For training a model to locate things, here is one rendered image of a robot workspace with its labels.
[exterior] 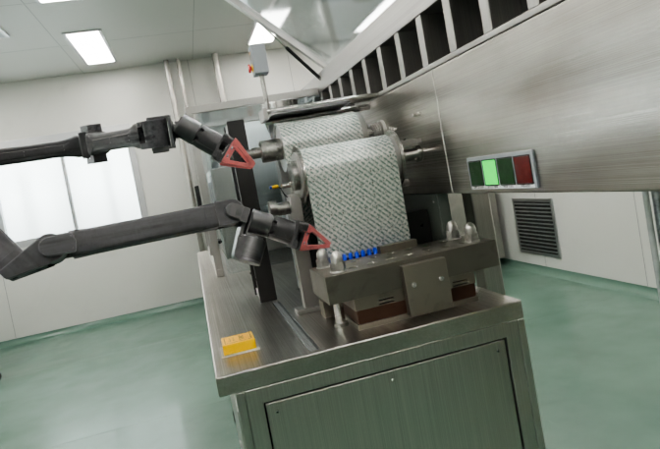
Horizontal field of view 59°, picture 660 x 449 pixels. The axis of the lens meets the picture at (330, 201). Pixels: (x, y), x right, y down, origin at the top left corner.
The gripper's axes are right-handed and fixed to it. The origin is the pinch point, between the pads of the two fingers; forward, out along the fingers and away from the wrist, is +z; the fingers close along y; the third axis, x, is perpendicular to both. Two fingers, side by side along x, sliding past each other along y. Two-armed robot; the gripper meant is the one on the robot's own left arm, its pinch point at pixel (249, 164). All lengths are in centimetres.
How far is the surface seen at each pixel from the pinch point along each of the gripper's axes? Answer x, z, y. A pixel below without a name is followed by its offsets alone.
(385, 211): 6.0, 34.4, 6.5
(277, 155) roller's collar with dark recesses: 8.3, 6.7, -22.4
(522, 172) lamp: 19, 42, 48
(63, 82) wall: 28, -194, -547
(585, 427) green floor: -20, 178, -67
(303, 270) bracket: -16.6, 25.1, -1.4
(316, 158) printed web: 8.8, 12.9, 5.9
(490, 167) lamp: 20, 40, 37
